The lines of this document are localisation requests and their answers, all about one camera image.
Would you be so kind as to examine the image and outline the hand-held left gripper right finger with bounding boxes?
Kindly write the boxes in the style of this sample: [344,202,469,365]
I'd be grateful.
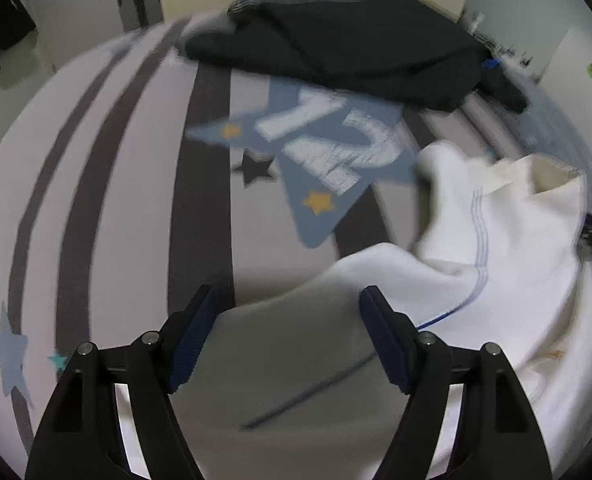
[358,285,554,480]

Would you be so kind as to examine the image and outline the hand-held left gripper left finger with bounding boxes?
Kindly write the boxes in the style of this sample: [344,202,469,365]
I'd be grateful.
[23,284,219,480]

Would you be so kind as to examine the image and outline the white jacket with blue piping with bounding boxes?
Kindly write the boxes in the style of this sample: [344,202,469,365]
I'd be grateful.
[173,140,592,480]

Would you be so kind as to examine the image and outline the dark hanging clothes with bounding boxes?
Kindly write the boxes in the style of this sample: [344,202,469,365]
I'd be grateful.
[0,0,39,76]

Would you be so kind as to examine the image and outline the blue striped bedsheet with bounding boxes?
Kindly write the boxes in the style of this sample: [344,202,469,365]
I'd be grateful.
[496,65,592,176]

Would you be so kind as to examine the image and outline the grey striped star bed cover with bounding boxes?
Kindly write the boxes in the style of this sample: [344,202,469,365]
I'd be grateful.
[0,15,542,480]

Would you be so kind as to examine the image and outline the bedside clutter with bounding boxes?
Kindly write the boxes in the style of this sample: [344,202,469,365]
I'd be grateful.
[468,10,542,81]

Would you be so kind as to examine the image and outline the dark navy garment pile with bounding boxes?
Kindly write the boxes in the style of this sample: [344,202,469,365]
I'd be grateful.
[183,0,529,113]

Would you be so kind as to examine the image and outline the grey suitcase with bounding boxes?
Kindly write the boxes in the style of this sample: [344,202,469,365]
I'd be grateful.
[116,0,163,33]

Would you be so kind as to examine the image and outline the white door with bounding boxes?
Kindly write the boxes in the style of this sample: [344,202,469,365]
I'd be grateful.
[28,0,122,71]

